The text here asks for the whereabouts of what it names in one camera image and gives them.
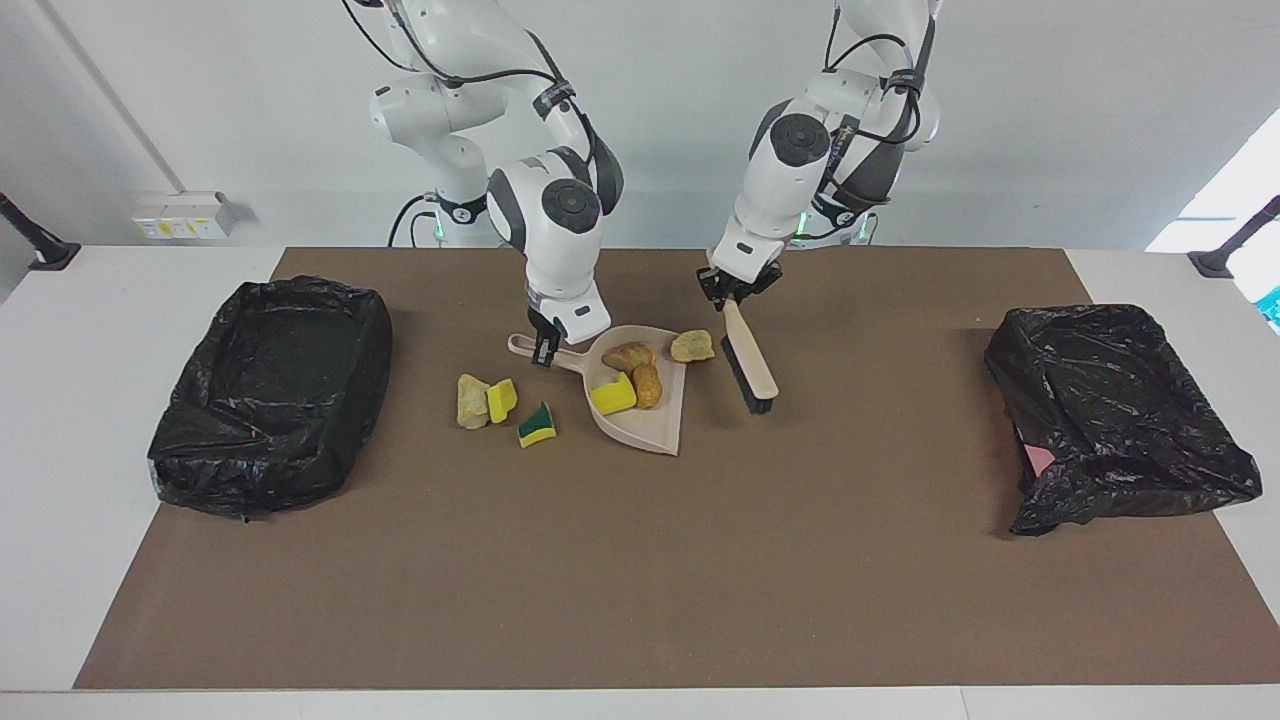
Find notched yellow sponge piece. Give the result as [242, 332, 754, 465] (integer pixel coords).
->
[588, 372, 638, 417]

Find green backed yellow sponge piece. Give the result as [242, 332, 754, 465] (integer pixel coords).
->
[517, 401, 558, 449]

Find beige hand brush black bristles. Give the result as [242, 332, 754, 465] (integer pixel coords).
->
[720, 297, 779, 416]

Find pale crust toy bread piece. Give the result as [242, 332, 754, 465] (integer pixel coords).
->
[457, 373, 493, 431]

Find beige plastic dustpan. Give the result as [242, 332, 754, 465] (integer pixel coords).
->
[507, 325, 689, 457]

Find black bag lined pink bin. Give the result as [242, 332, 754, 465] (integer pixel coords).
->
[984, 304, 1264, 538]

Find brown table mat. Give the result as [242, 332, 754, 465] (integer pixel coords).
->
[73, 247, 1280, 691]

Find black clamp stand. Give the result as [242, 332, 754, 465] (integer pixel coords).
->
[1188, 195, 1280, 280]
[0, 190, 81, 272]

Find black base cable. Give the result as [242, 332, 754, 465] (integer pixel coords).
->
[388, 195, 431, 248]

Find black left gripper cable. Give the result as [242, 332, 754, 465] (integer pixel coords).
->
[825, 0, 938, 146]

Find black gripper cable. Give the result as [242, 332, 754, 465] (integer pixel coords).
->
[825, 0, 938, 146]
[340, 0, 601, 171]

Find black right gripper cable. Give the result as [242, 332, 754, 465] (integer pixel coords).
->
[340, 0, 601, 171]

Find white wall socket box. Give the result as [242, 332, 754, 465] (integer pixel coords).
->
[132, 191, 241, 241]

